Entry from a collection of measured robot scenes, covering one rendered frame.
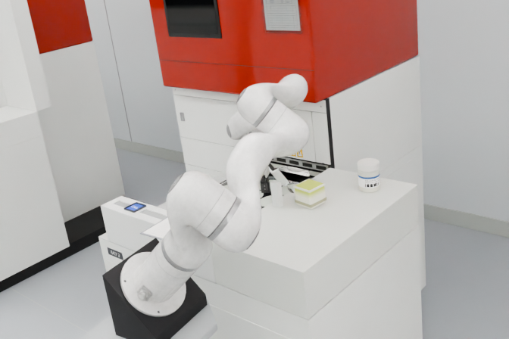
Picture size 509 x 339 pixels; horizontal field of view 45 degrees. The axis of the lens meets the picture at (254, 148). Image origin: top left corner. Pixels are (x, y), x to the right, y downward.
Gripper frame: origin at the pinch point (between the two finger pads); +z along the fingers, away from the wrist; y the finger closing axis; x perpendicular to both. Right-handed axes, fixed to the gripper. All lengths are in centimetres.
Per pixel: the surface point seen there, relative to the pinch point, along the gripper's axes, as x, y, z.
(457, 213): 85, -140, 83
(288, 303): 16, 63, 7
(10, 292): -172, -73, 92
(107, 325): -36, 69, 10
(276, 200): 8.7, 27.0, -6.8
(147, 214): -35.7, 27.3, -3.5
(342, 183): 28.8, 9.9, -4.5
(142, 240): -37.9, 30.6, 4.3
